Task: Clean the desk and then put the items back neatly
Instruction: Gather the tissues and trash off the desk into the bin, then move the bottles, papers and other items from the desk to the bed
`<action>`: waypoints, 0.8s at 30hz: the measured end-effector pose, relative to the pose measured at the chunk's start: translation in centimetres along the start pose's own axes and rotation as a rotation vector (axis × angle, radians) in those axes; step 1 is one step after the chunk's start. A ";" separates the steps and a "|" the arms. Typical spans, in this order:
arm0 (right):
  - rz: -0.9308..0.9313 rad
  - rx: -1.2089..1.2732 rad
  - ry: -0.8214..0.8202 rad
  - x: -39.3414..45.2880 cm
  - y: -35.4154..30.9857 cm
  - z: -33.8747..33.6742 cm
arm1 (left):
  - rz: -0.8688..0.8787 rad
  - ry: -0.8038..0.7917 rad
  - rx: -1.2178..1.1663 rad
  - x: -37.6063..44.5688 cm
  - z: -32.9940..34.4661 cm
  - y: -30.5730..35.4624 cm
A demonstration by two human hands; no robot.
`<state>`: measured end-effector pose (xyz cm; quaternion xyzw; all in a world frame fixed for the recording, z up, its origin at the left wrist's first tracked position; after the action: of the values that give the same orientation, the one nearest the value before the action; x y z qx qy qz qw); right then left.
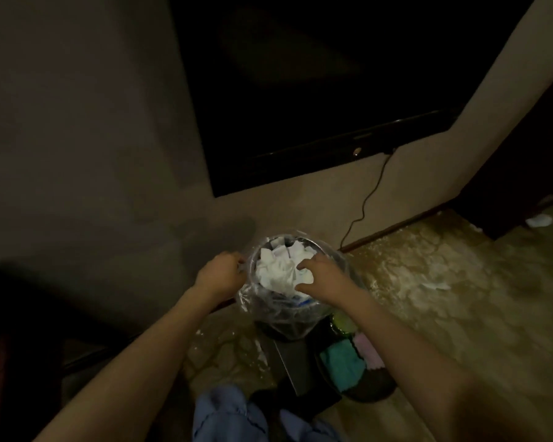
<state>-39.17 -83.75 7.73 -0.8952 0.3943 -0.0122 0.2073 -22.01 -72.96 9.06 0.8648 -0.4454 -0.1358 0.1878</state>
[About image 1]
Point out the person's left forearm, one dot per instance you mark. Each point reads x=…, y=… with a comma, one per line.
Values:
x=129, y=373

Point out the person's left hand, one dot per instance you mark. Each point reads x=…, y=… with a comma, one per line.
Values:
x=221, y=277

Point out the black television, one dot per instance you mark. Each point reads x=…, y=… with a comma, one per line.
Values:
x=332, y=78

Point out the black low cabinet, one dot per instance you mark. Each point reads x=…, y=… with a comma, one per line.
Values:
x=295, y=363

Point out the person's right forearm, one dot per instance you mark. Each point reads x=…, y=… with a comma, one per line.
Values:
x=415, y=373

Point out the person's right hand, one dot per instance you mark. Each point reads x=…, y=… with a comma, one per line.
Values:
x=330, y=280

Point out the white paper scraps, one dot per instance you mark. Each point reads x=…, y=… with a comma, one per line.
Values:
x=278, y=267

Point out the small white object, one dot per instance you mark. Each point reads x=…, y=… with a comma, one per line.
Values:
x=539, y=220

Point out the teal cleaning cloth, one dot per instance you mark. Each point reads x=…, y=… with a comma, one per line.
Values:
x=341, y=362

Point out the trash bin with clear bag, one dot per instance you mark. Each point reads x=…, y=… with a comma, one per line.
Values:
x=276, y=313

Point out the person's blue trousers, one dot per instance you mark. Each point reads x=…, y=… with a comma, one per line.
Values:
x=230, y=414

